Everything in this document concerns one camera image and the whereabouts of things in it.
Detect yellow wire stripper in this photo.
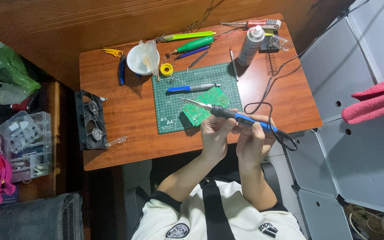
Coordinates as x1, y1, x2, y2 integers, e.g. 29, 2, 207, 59
101, 47, 124, 58

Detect black plastic drive frame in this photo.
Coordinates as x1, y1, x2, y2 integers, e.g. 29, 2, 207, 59
75, 89, 108, 151

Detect grey panel cabinet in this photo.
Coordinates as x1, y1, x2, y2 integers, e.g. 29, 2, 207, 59
285, 0, 384, 240

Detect dark blue pen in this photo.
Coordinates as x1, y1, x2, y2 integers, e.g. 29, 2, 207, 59
175, 45, 211, 60

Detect clear plastic piece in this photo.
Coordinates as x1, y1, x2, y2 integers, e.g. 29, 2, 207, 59
105, 136, 128, 149

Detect yellow solder spool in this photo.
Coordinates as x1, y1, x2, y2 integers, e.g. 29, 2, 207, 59
160, 63, 174, 77

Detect yellow-green handled tool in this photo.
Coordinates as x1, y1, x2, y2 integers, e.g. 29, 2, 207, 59
157, 31, 217, 42

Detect green circuit board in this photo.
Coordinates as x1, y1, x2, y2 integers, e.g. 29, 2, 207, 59
182, 87, 230, 127

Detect silver spray can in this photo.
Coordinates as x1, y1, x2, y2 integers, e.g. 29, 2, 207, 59
237, 25, 266, 67

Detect red towel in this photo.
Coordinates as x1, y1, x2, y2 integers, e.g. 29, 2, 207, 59
341, 74, 384, 125

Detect white bowl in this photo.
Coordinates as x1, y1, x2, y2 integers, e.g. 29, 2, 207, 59
126, 44, 160, 76

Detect person's right hand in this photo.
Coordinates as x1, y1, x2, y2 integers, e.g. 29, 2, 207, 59
235, 115, 277, 167

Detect white black shirt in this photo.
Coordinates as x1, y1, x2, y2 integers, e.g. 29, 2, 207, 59
131, 180, 307, 240

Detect green plastic bag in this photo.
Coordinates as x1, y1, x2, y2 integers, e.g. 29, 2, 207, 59
0, 28, 42, 105

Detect green handled desoldering tool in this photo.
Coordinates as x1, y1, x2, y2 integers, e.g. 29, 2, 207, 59
165, 36, 215, 59

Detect slim silver metal tool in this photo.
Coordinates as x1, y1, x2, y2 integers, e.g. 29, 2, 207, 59
229, 46, 239, 82

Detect black soldering iron cable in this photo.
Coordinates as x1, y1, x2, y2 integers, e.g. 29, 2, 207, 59
244, 0, 371, 151

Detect thin black coiled wire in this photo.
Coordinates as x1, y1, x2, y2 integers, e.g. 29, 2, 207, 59
183, 0, 216, 33

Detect person's left hand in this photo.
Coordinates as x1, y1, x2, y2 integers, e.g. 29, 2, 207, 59
200, 109, 238, 164

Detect clear plastic organizer box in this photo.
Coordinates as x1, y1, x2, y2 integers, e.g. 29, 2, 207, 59
0, 111, 53, 183

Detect grey ribbed appliance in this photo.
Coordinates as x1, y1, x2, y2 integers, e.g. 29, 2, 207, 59
0, 192, 84, 240

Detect blue black soldering iron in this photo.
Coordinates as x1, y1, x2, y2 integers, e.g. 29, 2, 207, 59
179, 97, 279, 134

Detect grey metal tweezers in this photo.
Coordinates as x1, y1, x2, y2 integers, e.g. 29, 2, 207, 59
186, 51, 209, 74

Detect red wire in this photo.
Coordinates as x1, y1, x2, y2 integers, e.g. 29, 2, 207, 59
214, 29, 252, 40

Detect red white tester pen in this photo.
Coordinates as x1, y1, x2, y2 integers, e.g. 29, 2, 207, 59
221, 19, 282, 30

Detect green cutting mat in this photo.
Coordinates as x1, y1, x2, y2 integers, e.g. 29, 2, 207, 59
151, 62, 244, 135

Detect soldering iron stand with spring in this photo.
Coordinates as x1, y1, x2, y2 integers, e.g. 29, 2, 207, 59
259, 29, 293, 53

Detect blue silver marker pen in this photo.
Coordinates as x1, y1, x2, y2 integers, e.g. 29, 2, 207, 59
167, 83, 221, 93

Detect clear plastic bag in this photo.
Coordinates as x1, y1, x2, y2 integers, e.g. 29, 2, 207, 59
137, 40, 161, 82

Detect blue handled pliers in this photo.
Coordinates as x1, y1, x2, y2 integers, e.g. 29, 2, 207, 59
119, 54, 127, 86

